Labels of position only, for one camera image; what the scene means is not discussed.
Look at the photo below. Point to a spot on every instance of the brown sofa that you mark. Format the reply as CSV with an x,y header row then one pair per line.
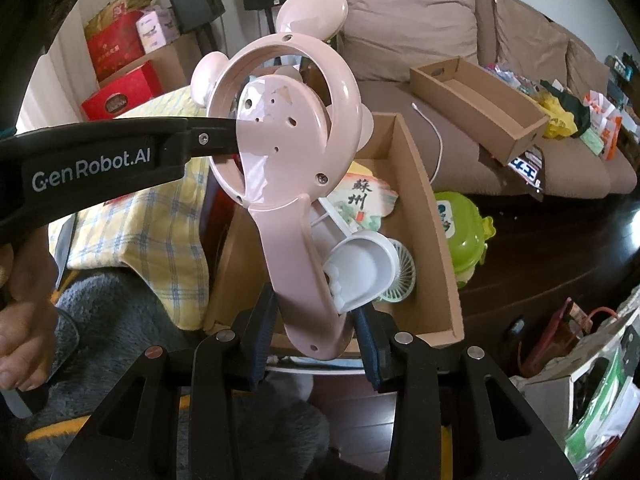
x,y
470,170

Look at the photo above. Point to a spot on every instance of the painted paper fan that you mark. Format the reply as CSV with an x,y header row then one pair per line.
x,y
367,200

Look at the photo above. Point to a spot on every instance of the pink mouse-ear handheld fan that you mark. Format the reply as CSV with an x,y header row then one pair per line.
x,y
295,260

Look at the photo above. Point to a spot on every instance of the red translucent bag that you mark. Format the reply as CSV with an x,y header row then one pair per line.
x,y
555,340

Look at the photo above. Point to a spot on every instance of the yellow plaid tablecloth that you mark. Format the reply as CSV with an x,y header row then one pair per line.
x,y
150,230

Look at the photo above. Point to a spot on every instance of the shallow cardboard tray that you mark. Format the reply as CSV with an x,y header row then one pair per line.
x,y
500,120

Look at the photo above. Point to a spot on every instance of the brown cardboard box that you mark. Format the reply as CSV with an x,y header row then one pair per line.
x,y
177,62

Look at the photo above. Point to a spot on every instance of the red gift bag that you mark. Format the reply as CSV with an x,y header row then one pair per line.
x,y
112,45

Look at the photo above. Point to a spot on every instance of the large cardboard box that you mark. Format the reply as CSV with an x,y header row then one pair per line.
x,y
430,240

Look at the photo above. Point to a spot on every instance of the mint green handheld fan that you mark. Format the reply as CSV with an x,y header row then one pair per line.
x,y
405,270

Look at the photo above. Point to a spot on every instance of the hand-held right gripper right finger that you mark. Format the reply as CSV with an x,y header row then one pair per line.
x,y
372,355

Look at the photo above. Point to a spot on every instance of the beige sofa cushion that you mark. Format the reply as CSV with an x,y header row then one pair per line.
x,y
525,30
590,72
410,25

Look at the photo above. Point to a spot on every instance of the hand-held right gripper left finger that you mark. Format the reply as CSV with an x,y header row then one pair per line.
x,y
262,340

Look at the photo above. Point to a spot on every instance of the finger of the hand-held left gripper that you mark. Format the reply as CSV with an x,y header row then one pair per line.
x,y
210,136

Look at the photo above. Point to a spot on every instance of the white printed shopping bag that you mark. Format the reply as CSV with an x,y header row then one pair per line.
x,y
605,410

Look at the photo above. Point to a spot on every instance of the red gift box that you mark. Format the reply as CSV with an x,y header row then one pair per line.
x,y
120,97

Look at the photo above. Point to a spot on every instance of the white pink tissue box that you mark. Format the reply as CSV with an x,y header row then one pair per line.
x,y
157,30

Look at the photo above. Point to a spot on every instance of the green plastic container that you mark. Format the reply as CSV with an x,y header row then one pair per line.
x,y
462,240

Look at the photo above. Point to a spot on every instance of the white plastic piece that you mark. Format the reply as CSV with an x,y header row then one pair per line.
x,y
357,265

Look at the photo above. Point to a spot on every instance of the black printed bag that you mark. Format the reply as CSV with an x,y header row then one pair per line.
x,y
525,172

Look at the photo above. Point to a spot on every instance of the person's left hand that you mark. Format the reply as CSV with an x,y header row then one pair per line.
x,y
27,320

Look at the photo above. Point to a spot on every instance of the pile of colourful bags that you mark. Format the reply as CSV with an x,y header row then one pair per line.
x,y
600,110

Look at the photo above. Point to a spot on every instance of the gold paper bag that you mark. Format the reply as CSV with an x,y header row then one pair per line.
x,y
125,2

